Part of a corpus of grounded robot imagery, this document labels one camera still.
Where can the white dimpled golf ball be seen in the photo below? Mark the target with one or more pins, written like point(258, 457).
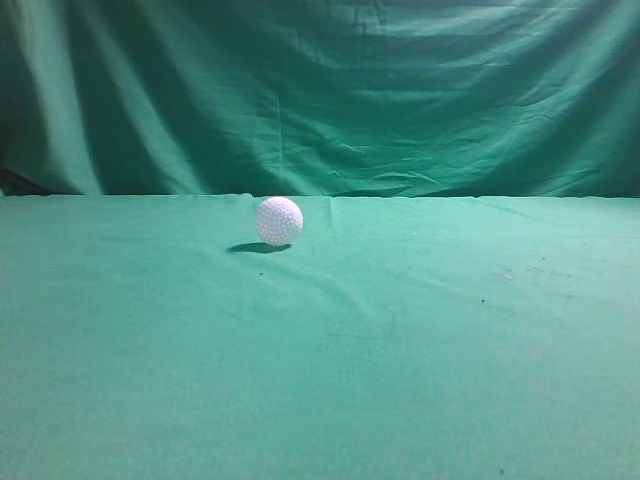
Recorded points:
point(279, 221)

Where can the green backdrop cloth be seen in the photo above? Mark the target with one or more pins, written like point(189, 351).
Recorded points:
point(327, 98)

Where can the green table cloth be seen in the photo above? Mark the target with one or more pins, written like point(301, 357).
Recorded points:
point(154, 337)

